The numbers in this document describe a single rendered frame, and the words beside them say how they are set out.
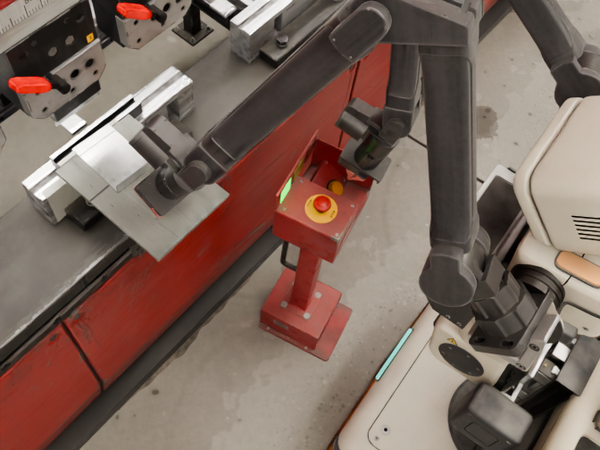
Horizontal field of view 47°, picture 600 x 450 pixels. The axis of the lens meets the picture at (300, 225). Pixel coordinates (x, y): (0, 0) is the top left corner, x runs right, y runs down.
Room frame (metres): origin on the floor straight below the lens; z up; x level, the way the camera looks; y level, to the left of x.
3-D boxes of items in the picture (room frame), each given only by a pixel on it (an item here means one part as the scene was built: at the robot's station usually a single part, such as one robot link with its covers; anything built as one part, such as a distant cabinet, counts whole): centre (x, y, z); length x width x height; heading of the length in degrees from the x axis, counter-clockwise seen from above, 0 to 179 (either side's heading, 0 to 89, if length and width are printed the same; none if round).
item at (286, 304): (0.80, -0.04, 0.13); 0.10 x 0.10 x 0.01; 72
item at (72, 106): (0.69, 0.42, 1.13); 0.10 x 0.02 x 0.10; 149
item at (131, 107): (0.71, 0.41, 0.98); 0.20 x 0.03 x 0.03; 149
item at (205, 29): (1.91, 0.56, 0.01); 0.12 x 0.12 x 0.03; 59
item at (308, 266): (0.80, -0.04, 0.39); 0.05 x 0.05 x 0.54; 72
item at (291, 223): (0.80, -0.04, 0.75); 0.20 x 0.16 x 0.18; 162
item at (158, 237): (0.62, 0.30, 1.00); 0.26 x 0.18 x 0.01; 59
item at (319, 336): (0.79, -0.07, 0.06); 0.25 x 0.20 x 0.12; 72
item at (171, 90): (0.74, 0.40, 0.92); 0.39 x 0.06 x 0.10; 149
